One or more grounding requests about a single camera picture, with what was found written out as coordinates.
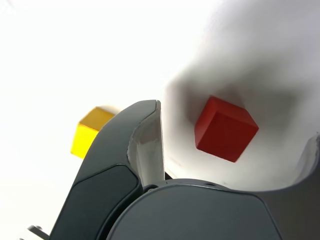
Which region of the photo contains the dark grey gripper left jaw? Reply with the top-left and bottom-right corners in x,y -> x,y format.
49,99 -> 166,240

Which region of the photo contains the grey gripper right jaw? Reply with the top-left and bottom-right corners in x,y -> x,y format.
104,134 -> 320,240

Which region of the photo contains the yellow cube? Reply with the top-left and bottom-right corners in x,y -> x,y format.
70,105 -> 120,160

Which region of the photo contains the red cube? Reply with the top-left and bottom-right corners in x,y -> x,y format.
194,95 -> 260,163

